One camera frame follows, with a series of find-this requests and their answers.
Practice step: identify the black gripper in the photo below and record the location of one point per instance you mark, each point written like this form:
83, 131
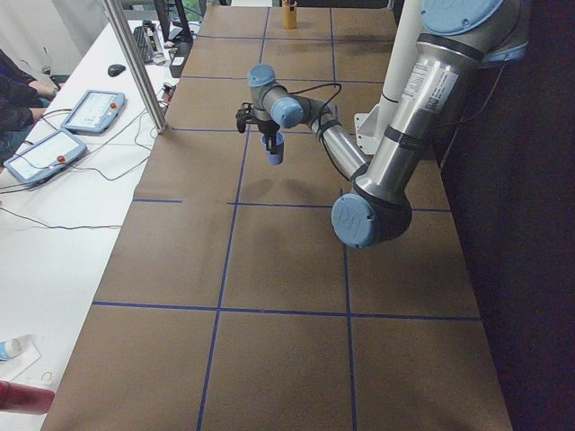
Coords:
268, 128

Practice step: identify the lower teach pendant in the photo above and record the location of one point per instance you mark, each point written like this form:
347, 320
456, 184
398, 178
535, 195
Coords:
47, 158

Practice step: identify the white pedestal column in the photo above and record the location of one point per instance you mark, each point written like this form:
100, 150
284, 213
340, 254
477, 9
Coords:
370, 127

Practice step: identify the upper teach pendant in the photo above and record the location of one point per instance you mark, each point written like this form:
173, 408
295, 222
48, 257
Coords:
94, 113

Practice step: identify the blue paper cup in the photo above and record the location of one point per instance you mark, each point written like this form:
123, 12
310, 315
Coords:
276, 159

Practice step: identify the red cylinder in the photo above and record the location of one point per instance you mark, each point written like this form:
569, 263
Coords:
25, 399

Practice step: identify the seated person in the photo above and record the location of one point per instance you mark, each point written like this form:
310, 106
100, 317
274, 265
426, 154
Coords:
24, 100

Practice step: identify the aluminium frame post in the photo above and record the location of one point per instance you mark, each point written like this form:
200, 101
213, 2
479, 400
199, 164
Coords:
119, 24

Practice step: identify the white plastic bottle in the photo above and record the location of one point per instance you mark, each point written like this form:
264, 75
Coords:
10, 349

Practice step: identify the teach pendant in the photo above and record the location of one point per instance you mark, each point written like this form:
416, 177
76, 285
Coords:
94, 113
47, 158

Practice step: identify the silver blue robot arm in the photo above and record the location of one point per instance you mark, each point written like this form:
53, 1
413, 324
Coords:
437, 47

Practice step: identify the black keyboard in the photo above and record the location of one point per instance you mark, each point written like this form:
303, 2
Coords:
144, 50

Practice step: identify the black computer mouse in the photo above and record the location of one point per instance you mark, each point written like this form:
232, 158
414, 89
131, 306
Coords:
115, 70

